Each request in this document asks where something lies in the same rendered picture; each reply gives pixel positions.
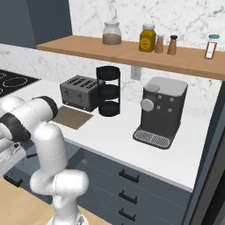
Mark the yellow jar with pale lid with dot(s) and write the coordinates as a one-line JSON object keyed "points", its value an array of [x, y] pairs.
{"points": [[147, 41]]}

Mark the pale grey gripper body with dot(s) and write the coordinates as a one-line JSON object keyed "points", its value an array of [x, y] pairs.
{"points": [[10, 161]]}

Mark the blue-grey drawer front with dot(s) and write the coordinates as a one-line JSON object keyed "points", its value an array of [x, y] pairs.
{"points": [[99, 206], [73, 152], [158, 183], [26, 175], [102, 187]]}

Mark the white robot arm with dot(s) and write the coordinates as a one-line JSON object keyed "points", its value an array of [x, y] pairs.
{"points": [[48, 140]]}

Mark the brown rectangular mat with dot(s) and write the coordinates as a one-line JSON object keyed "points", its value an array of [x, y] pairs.
{"points": [[71, 117]]}

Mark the dark grey tall cabinet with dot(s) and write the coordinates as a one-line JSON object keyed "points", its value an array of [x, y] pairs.
{"points": [[209, 164]]}

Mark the spice bottle with blue cap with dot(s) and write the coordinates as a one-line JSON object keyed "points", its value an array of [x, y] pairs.
{"points": [[211, 48]]}

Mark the dark grey coffee machine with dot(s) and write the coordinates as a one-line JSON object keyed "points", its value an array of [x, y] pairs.
{"points": [[164, 111]]}

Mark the wooden wall shelf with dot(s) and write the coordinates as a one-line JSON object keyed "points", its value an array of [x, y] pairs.
{"points": [[123, 55]]}

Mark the wooden shaker with black top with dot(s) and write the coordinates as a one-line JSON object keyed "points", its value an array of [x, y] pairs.
{"points": [[172, 47]]}

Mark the wooden shaker with silver top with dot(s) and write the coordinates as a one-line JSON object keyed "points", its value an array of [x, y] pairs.
{"points": [[159, 45]]}

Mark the grey four-slot toaster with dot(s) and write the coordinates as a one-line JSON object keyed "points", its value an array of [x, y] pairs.
{"points": [[77, 93]]}

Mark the black hob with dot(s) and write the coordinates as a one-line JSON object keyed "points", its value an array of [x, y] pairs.
{"points": [[14, 82]]}

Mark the glass jar with brown contents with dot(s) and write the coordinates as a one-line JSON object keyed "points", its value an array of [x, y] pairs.
{"points": [[112, 36]]}

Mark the white wall outlet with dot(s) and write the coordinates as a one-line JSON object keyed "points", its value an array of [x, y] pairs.
{"points": [[136, 73]]}

